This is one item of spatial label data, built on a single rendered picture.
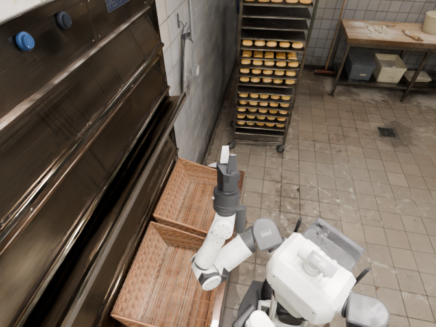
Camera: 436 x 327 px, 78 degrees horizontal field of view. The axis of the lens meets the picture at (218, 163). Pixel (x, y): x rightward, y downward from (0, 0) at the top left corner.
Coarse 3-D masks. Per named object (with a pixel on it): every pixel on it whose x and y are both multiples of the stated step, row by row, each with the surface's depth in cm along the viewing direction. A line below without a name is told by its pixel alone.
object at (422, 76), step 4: (404, 72) 430; (408, 72) 426; (412, 72) 426; (420, 72) 424; (424, 72) 425; (408, 76) 421; (412, 76) 416; (420, 76) 417; (424, 76) 417; (428, 76) 417; (416, 80) 416; (420, 80) 416; (424, 80) 416; (428, 80) 415
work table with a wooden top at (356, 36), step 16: (352, 32) 381; (368, 32) 381; (400, 32) 381; (416, 32) 381; (336, 48) 448; (384, 48) 372; (400, 48) 368; (416, 48) 365; (432, 48) 357; (336, 64) 459; (336, 80) 416; (352, 80) 420; (368, 80) 420; (400, 80) 420; (432, 80) 420
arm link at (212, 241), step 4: (212, 224) 98; (212, 228) 97; (208, 232) 96; (212, 232) 97; (208, 236) 95; (212, 236) 95; (208, 240) 94; (212, 240) 94; (216, 240) 94; (220, 240) 95; (224, 240) 96; (208, 244) 94; (212, 244) 93; (216, 244) 93; (220, 244) 94; (216, 248) 94
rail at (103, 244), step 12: (180, 96) 164; (168, 120) 147; (156, 144) 133; (144, 168) 121; (132, 192) 112; (120, 216) 104; (108, 228) 100; (108, 240) 97; (96, 252) 93; (96, 264) 91; (84, 276) 87; (84, 288) 86; (72, 300) 82; (60, 324) 78
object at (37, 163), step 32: (128, 32) 123; (96, 64) 103; (128, 64) 121; (64, 96) 88; (96, 96) 101; (32, 128) 77; (64, 128) 87; (0, 160) 69; (32, 160) 76; (64, 160) 84; (0, 192) 68; (32, 192) 74; (0, 224) 67
